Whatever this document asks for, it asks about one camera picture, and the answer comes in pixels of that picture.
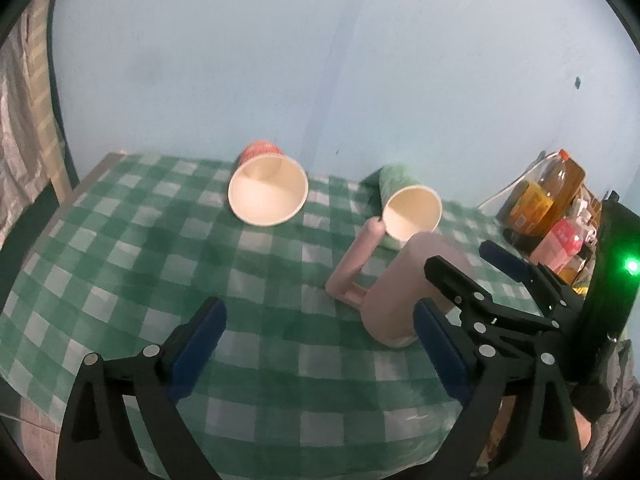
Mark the orange-label drink bottle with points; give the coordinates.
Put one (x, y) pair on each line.
(530, 207)

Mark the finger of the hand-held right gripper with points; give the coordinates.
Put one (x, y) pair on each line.
(452, 280)
(502, 260)

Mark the person's right forearm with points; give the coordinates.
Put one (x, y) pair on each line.
(583, 430)

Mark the pink labelled bottle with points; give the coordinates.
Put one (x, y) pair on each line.
(562, 240)

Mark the striped curtain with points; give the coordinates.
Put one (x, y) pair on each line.
(25, 110)

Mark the amber oil bottle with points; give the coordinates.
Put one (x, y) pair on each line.
(562, 185)

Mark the person's grey clothing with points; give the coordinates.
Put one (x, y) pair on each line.
(622, 400)

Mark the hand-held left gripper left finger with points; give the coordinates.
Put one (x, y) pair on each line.
(197, 347)

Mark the green checkered tablecloth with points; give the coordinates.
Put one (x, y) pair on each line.
(150, 260)

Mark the red paper cup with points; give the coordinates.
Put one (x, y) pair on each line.
(267, 192)

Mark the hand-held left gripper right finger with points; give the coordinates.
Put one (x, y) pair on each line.
(442, 352)

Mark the green paper cup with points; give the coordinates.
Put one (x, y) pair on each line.
(412, 212)

